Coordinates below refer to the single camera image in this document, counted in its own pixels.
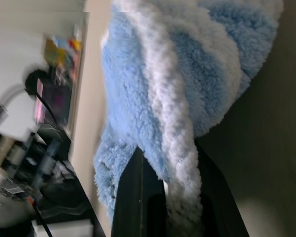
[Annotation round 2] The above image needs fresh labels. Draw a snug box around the dark box with pink side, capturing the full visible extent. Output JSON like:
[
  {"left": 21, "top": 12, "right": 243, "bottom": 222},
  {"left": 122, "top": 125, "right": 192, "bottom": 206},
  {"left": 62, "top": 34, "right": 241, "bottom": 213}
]
[{"left": 34, "top": 75, "right": 73, "bottom": 124}]

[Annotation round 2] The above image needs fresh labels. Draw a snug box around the black equipment clutter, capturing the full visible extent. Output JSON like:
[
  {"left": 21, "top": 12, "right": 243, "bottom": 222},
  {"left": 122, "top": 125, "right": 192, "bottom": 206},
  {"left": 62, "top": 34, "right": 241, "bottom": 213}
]
[{"left": 0, "top": 123, "right": 96, "bottom": 237}]

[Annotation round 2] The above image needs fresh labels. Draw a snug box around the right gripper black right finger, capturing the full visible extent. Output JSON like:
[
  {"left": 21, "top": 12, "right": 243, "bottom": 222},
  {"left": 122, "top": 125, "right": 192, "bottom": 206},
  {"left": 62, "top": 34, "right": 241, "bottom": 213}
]
[{"left": 194, "top": 138, "right": 250, "bottom": 237}]

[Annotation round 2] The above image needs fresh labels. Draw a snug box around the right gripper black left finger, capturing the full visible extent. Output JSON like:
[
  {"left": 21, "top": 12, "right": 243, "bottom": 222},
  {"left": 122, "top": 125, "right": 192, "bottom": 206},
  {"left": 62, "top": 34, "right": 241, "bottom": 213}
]
[{"left": 110, "top": 145, "right": 169, "bottom": 237}]

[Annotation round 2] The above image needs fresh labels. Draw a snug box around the black power cable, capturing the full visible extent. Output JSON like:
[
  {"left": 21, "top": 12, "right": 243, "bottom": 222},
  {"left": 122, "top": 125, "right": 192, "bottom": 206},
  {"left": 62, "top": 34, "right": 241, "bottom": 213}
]
[{"left": 24, "top": 69, "right": 59, "bottom": 125}]

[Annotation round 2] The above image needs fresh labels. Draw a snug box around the colourful toy pile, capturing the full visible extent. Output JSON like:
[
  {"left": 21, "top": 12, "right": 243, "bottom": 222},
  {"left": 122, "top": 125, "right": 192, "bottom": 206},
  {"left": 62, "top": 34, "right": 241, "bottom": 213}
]
[{"left": 43, "top": 33, "right": 82, "bottom": 83}]

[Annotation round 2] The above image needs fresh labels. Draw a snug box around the light blue terry towel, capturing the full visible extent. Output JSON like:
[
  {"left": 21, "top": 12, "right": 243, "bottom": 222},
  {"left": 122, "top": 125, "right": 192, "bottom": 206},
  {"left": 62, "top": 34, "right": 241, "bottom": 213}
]
[{"left": 92, "top": 0, "right": 284, "bottom": 237}]

